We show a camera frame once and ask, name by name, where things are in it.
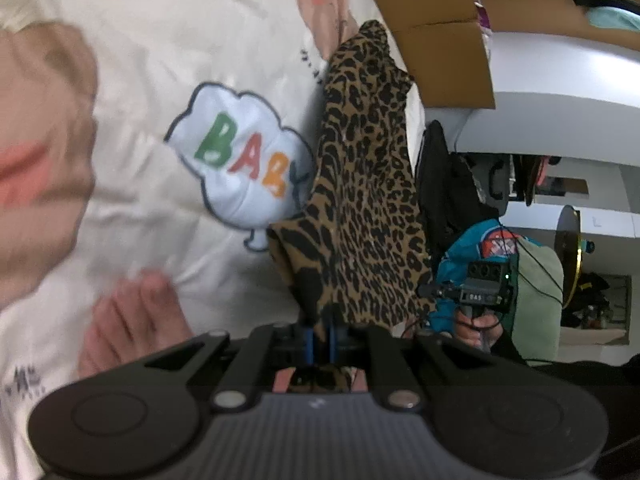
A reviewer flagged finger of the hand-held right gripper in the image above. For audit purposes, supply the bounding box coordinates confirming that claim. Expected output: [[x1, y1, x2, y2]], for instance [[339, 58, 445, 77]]
[[417, 282, 458, 301]]

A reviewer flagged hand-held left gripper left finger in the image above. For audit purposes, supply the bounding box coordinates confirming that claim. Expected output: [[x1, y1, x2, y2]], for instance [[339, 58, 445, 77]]
[[145, 322, 321, 411]]

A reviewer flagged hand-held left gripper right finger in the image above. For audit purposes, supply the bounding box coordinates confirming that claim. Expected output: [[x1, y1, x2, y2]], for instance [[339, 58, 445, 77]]
[[324, 322, 506, 411]]

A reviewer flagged leopard print skirt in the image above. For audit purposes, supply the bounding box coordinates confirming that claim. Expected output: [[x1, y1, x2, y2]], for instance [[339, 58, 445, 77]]
[[267, 20, 437, 393]]

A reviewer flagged black folded clothes stack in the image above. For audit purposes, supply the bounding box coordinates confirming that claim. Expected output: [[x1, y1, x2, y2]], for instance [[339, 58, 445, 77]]
[[416, 120, 501, 266]]

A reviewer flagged person's right hand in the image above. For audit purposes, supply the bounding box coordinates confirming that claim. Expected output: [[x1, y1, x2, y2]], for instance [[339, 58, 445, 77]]
[[451, 304, 507, 352]]

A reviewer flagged teal cartoon print cloth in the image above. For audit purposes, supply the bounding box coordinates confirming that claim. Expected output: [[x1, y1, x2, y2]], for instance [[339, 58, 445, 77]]
[[429, 219, 533, 333]]

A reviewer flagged light green cloth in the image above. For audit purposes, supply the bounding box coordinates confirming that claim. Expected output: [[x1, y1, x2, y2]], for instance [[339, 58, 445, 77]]
[[512, 237, 565, 367]]

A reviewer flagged black bag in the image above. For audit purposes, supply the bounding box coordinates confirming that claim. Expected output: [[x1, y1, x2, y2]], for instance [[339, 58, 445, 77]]
[[485, 157, 511, 213]]

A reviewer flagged round black gold-rimmed table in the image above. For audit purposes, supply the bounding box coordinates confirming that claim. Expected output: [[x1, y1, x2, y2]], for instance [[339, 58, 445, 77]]
[[556, 204, 585, 311]]

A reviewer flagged black object with red patch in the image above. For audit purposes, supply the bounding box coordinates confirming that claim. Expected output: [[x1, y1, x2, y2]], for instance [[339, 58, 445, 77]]
[[517, 154, 563, 207]]

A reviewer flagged flattened cardboard sheet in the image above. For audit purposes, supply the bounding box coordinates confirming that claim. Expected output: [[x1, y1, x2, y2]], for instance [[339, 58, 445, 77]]
[[352, 0, 497, 109]]

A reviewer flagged purple and white detergent bag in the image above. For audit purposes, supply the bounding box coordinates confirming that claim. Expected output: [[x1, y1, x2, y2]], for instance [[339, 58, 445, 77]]
[[475, 2, 496, 36]]

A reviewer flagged mint green cloth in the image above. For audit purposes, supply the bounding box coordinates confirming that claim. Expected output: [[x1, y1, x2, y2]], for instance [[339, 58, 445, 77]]
[[586, 6, 640, 31]]

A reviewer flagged cream bear print bed sheet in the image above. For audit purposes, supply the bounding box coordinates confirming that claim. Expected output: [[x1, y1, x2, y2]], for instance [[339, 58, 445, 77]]
[[0, 0, 426, 480]]

